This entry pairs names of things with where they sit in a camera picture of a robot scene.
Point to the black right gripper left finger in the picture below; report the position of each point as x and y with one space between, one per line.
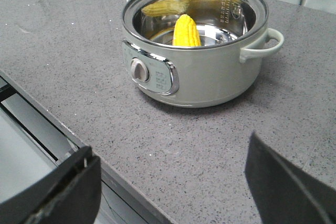
71 193

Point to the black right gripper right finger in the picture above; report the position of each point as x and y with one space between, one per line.
282 192

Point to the yellow corn cob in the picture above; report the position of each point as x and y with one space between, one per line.
185 32

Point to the pale green electric pot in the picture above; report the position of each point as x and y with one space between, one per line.
235 37

